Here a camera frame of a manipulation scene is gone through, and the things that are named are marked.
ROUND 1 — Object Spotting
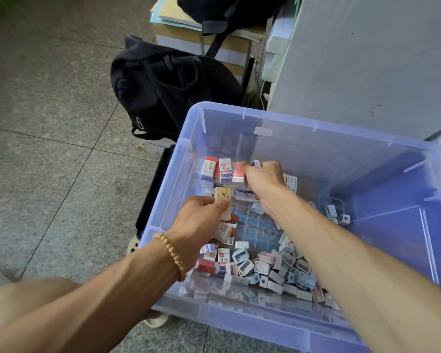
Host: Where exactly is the person's left hand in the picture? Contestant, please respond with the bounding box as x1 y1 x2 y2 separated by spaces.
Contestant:
164 195 232 273

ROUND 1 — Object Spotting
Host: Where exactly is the person's right hand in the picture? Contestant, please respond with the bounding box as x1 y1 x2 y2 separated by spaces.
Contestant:
241 160 288 206

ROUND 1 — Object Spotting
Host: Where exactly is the tan label eraser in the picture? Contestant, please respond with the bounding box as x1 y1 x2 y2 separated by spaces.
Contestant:
214 186 233 221

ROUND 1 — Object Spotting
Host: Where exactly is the row of erasers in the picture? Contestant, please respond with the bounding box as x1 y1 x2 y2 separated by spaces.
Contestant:
200 155 298 199

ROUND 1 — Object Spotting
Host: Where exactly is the pile of boxed erasers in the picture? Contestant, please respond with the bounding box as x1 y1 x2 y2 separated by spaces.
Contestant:
195 202 352 309

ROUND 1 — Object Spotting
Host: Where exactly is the clear plastic storage bin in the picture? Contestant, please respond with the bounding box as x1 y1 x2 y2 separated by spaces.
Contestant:
138 101 441 353

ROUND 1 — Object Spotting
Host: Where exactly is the person's right forearm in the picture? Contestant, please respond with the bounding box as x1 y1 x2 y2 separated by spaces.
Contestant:
261 189 441 353

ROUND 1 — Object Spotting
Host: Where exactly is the person's left forearm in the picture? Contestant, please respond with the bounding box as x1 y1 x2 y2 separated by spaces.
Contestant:
0 242 181 353

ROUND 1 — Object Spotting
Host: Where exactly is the person's left cream clog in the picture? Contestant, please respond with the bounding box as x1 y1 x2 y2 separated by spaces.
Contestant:
126 233 144 256

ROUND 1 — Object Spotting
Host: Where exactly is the cardboard box with papers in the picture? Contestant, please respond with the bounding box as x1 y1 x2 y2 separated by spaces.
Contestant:
153 22 254 81

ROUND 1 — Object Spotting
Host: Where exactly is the person's left leg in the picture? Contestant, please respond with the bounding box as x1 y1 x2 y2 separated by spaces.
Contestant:
0 276 82 343

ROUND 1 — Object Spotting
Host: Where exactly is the black backpack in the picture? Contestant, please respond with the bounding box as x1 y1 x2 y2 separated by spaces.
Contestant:
110 34 245 142

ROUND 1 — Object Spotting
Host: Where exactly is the stack of white boxes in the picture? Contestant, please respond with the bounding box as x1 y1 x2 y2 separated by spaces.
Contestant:
261 3 298 85

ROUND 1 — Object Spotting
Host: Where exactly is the white cabinet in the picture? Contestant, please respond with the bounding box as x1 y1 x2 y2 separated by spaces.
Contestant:
268 0 441 140

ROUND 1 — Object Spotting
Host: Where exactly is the stack of paper sheets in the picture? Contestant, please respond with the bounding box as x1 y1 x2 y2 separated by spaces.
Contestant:
149 0 266 34

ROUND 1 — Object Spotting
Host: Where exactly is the beaded wooden bracelet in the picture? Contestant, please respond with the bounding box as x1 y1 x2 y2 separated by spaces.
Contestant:
153 231 187 282

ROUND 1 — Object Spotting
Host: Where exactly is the green cable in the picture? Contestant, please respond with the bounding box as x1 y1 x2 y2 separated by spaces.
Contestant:
259 70 273 111

